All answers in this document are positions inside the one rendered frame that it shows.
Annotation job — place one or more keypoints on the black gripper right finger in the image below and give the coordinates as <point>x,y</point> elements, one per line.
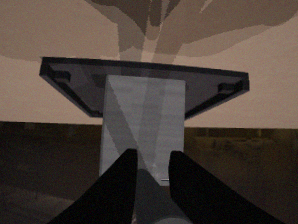
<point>206,200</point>

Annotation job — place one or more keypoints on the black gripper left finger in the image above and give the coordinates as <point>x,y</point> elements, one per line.
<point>110,199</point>

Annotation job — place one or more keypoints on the grey cylinder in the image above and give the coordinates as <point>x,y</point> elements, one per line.
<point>153,205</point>

